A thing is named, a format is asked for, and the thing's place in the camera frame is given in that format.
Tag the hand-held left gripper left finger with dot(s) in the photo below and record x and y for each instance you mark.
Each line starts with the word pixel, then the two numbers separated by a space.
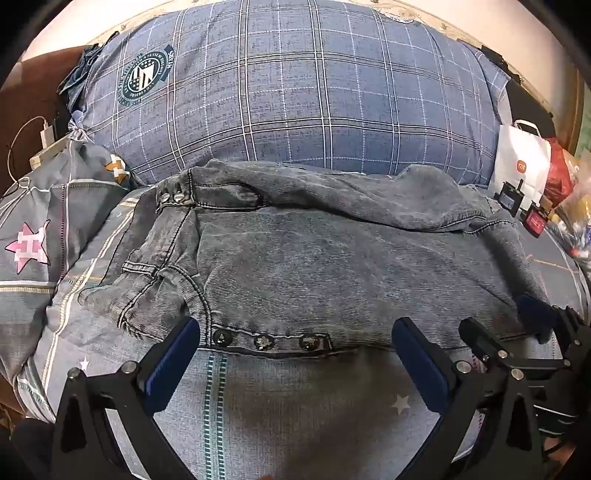
pixel 173 360

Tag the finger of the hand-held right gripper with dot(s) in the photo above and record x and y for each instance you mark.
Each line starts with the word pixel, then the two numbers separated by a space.
pixel 480 339
pixel 535 309

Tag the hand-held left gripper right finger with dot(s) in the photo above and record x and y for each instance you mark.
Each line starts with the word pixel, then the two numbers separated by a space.
pixel 422 364

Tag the grey denim pants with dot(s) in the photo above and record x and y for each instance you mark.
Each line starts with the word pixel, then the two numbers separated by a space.
pixel 300 277

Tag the small red device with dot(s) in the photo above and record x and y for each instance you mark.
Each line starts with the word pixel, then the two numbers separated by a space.
pixel 534 221

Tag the small black device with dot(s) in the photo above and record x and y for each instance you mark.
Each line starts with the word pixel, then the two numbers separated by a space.
pixel 508 198

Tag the red plastic bag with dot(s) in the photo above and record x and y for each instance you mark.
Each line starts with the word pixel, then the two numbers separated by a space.
pixel 558 180

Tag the yellow plastic bag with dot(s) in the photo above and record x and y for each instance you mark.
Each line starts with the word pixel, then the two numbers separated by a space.
pixel 579 184

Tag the white paper bag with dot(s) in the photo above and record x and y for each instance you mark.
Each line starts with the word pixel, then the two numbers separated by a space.
pixel 517 157

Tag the grey quilt with pink star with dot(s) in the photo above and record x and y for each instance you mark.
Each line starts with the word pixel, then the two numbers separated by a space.
pixel 46 207

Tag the white charger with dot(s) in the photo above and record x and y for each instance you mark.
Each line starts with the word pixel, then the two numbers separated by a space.
pixel 46 136

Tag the blue plaid pillow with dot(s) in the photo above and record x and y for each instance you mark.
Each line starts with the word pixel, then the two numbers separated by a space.
pixel 300 92

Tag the brown wooden nightstand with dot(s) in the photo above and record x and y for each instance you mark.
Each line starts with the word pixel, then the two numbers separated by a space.
pixel 32 92

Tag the dark blue cloth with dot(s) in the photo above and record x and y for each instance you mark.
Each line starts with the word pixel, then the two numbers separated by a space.
pixel 81 69

